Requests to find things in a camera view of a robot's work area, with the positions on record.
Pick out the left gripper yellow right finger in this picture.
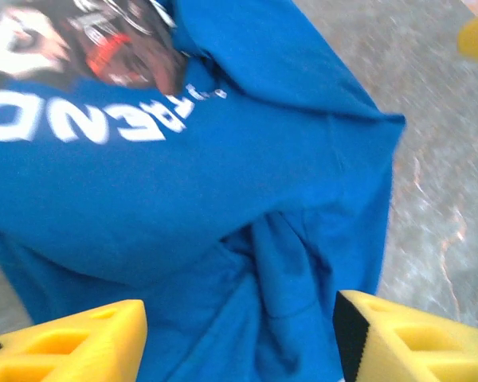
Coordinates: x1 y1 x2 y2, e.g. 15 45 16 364
333 289 478 382

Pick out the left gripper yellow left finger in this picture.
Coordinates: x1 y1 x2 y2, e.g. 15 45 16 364
0 298 148 382

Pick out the blue printed t-shirt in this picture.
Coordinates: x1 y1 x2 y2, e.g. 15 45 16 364
0 0 407 382

